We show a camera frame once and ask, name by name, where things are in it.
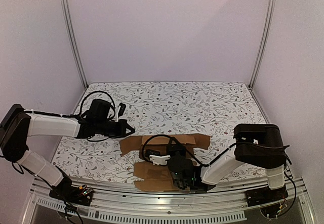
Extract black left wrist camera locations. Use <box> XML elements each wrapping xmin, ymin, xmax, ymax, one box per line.
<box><xmin>88</xmin><ymin>99</ymin><xmax>113</xmax><ymax>121</ymax></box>

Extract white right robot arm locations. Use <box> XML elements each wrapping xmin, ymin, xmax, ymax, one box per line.
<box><xmin>167</xmin><ymin>124</ymin><xmax>289</xmax><ymax>202</ymax></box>

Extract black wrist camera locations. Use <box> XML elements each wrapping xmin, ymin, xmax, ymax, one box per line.
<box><xmin>144</xmin><ymin>149</ymin><xmax>171</xmax><ymax>166</ymax></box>
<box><xmin>88</xmin><ymin>99</ymin><xmax>113</xmax><ymax>121</ymax></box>

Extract right aluminium frame post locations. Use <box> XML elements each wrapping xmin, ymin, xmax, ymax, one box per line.
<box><xmin>248</xmin><ymin>0</ymin><xmax>276</xmax><ymax>91</ymax></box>

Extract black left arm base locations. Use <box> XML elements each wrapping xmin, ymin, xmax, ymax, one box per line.
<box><xmin>49</xmin><ymin>178</ymin><xmax>94</xmax><ymax>206</ymax></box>

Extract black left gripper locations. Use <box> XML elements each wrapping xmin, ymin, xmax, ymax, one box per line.
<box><xmin>95</xmin><ymin>119</ymin><xmax>135</xmax><ymax>139</ymax></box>

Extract aluminium front table rail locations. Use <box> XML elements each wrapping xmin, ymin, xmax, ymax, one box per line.
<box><xmin>21</xmin><ymin>176</ymin><xmax>320</xmax><ymax>223</ymax></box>

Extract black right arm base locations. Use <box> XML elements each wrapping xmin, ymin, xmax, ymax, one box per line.
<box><xmin>244</xmin><ymin>185</ymin><xmax>288</xmax><ymax>207</ymax></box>

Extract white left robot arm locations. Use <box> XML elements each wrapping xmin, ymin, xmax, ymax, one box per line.
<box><xmin>1</xmin><ymin>104</ymin><xmax>135</xmax><ymax>201</ymax></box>

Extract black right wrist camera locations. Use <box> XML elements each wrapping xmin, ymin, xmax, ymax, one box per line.
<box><xmin>144</xmin><ymin>149</ymin><xmax>171</xmax><ymax>166</ymax></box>

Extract brown cardboard box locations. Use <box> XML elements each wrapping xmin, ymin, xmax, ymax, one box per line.
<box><xmin>120</xmin><ymin>133</ymin><xmax>212</xmax><ymax>193</ymax></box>

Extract left aluminium frame post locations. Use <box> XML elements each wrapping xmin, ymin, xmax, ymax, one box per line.
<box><xmin>60</xmin><ymin>0</ymin><xmax>89</xmax><ymax>88</ymax></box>

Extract floral patterned table mat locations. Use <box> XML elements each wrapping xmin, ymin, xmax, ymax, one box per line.
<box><xmin>52</xmin><ymin>82</ymin><xmax>266</xmax><ymax>184</ymax></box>

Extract aluminium frame post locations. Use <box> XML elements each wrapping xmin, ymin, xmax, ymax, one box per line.
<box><xmin>60</xmin><ymin>0</ymin><xmax>89</xmax><ymax>88</ymax></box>
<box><xmin>248</xmin><ymin>0</ymin><xmax>276</xmax><ymax>91</ymax></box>

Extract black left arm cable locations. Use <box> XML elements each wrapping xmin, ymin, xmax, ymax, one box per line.
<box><xmin>78</xmin><ymin>90</ymin><xmax>119</xmax><ymax>118</ymax></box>

